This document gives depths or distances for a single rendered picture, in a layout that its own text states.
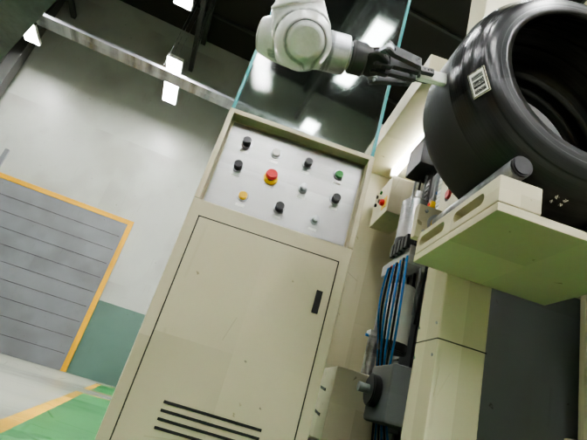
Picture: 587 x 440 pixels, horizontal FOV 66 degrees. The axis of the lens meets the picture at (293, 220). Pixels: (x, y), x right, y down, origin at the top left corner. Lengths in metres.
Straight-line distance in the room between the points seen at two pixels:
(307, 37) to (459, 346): 0.80
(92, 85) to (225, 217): 10.08
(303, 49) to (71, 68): 10.91
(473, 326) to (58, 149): 10.00
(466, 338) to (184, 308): 0.77
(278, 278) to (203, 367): 0.34
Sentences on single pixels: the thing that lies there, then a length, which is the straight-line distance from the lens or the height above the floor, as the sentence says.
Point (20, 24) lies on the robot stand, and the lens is 0.53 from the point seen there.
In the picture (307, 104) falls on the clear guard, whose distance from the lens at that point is 1.75.
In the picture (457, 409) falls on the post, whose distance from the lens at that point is 1.20.
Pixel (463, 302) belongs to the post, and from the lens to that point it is 1.24.
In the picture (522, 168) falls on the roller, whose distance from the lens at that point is 0.97.
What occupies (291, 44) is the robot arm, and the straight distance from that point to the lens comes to 0.85.
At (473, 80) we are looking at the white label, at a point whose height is 1.08.
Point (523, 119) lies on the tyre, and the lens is 1.04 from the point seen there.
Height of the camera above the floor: 0.35
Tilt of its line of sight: 23 degrees up
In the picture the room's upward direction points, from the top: 17 degrees clockwise
